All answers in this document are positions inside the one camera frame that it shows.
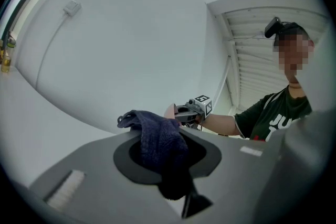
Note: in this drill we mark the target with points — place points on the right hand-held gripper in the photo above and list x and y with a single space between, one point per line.
204 105

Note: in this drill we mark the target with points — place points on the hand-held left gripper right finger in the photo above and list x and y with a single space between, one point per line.
236 170

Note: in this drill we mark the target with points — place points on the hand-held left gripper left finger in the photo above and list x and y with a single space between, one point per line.
99 178

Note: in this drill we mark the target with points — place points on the big pink plate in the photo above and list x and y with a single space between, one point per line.
170 111

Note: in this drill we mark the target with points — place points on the dark blue cloth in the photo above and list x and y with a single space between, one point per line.
160 144

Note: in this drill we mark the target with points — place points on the person's right forearm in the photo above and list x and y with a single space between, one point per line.
220 124

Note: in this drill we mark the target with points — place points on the person's dark green shirt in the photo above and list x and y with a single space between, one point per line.
275 112

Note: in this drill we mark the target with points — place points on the person's head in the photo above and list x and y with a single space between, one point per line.
294 60

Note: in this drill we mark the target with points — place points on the glass jar with yellow liquid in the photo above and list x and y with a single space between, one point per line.
5 61

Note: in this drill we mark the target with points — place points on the black head camera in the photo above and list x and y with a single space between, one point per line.
273 27

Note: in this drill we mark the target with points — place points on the white wall junction box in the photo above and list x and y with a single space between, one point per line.
72 7

